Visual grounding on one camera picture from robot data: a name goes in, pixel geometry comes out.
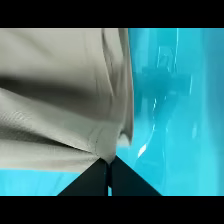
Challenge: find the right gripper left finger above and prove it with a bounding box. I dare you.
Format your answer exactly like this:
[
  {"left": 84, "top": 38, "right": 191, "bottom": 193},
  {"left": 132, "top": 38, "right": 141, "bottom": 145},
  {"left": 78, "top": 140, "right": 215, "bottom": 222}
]
[{"left": 57, "top": 157, "right": 109, "bottom": 197}]

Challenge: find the beige garment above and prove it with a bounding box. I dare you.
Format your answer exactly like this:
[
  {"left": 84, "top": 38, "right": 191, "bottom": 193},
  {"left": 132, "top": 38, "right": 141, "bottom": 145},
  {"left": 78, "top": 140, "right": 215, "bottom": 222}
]
[{"left": 0, "top": 27, "right": 135, "bottom": 174}]

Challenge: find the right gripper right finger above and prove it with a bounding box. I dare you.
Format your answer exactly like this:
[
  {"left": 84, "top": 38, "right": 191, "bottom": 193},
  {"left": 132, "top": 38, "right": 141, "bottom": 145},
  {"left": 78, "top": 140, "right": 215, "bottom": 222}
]
[{"left": 110, "top": 154, "right": 163, "bottom": 197}]

